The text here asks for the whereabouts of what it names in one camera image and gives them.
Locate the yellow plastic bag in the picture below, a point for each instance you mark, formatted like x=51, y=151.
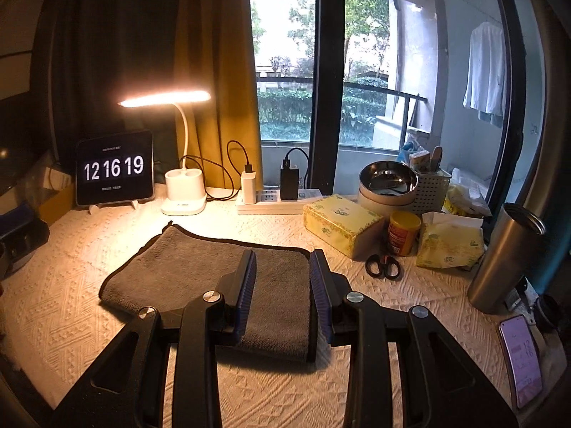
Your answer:
x=464, y=198

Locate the black charger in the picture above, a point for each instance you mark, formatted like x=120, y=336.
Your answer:
x=289, y=181

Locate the white textured table cloth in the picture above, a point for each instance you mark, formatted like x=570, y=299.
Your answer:
x=67, y=303

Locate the yellow soft tissue pack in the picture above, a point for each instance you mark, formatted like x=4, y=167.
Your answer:
x=448, y=243

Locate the white round container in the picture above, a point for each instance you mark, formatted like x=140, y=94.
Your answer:
x=379, y=203

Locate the steel tumbler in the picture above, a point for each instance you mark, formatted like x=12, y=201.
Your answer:
x=504, y=263

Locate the smartphone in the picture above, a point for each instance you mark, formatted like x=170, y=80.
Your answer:
x=521, y=361

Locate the yellow tissue box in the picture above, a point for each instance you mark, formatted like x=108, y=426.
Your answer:
x=341, y=225

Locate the hanging white shirt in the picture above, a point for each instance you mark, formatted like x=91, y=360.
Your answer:
x=484, y=71

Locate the stainless steel bowl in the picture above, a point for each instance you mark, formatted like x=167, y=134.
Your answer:
x=388, y=181

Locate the grey towel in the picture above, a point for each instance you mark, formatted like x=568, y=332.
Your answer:
x=178, y=267

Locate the orange lidded jar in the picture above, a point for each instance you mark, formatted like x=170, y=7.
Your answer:
x=403, y=233

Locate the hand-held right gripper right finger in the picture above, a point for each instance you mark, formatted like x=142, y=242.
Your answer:
x=322, y=296

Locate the yellow curtain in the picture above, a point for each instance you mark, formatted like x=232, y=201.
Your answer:
x=214, y=53

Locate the white perforated basket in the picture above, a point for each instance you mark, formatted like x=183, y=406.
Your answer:
x=430, y=189

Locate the black scissors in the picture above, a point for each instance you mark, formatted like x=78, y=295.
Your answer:
x=382, y=266

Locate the white charger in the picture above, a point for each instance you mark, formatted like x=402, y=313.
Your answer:
x=248, y=187

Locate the white power strip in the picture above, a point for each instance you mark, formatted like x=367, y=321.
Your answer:
x=267, y=203

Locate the tablet clock display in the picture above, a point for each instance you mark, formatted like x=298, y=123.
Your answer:
x=114, y=168

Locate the white desk lamp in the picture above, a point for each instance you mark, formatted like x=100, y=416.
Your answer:
x=183, y=187

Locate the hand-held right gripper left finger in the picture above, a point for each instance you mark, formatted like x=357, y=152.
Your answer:
x=246, y=296

